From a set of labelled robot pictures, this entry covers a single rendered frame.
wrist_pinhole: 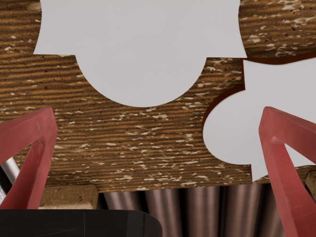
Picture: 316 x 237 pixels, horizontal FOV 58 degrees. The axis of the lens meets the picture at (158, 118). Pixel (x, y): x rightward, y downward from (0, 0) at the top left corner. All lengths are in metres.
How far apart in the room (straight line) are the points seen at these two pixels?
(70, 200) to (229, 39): 0.20
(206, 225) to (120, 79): 0.25
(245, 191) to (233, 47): 0.20
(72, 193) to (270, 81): 0.20
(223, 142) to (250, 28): 0.10
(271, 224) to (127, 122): 0.25
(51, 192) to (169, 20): 0.21
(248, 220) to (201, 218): 0.06
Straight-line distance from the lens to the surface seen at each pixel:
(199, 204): 0.36
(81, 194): 0.29
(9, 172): 0.34
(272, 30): 0.22
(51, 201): 0.30
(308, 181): 0.32
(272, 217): 0.41
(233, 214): 0.39
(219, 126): 0.24
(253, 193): 0.35
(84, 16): 0.17
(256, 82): 0.22
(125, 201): 0.35
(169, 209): 0.36
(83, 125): 0.25
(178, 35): 0.17
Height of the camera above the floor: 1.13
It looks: 53 degrees down
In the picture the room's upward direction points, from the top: 179 degrees clockwise
